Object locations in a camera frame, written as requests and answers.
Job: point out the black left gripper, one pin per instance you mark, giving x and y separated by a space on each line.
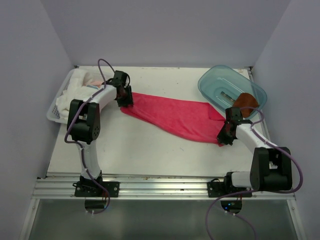
129 101

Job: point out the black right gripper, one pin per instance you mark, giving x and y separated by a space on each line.
222 139

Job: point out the brown towel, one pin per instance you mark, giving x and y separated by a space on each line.
246 102

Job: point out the pink towel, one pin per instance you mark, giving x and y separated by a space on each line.
190 120

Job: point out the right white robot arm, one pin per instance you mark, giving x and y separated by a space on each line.
271 168

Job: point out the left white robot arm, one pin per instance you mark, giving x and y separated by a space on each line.
84 121

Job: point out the blue and peach towel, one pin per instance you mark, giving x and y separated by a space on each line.
95 84

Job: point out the blue transparent plastic tub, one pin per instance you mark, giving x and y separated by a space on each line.
221 86

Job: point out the white towel in basket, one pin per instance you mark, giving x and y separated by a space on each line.
76 89

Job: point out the white plastic basket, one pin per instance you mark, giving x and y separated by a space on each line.
52 113

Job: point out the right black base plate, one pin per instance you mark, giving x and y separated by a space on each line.
217 188

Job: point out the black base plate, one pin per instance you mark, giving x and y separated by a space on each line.
217 188
92 190

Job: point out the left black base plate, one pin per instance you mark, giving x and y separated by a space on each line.
92 190

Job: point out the aluminium mounting rail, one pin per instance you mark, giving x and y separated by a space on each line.
131 187

